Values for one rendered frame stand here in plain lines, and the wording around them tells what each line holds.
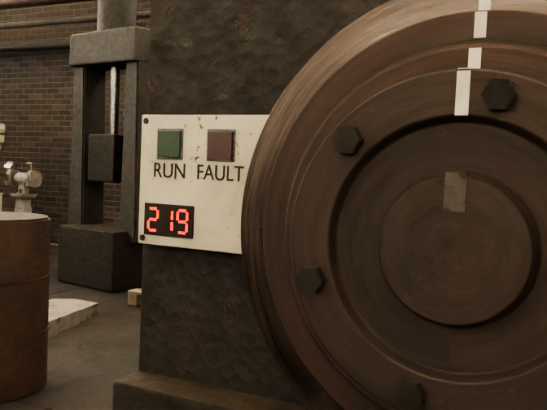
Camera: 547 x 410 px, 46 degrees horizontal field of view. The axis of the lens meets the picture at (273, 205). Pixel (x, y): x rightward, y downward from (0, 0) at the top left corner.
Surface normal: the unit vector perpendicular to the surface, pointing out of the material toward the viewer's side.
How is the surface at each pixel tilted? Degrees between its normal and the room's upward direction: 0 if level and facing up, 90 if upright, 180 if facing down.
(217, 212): 90
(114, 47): 90
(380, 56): 90
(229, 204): 90
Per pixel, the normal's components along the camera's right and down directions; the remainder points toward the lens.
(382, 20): -0.44, 0.03
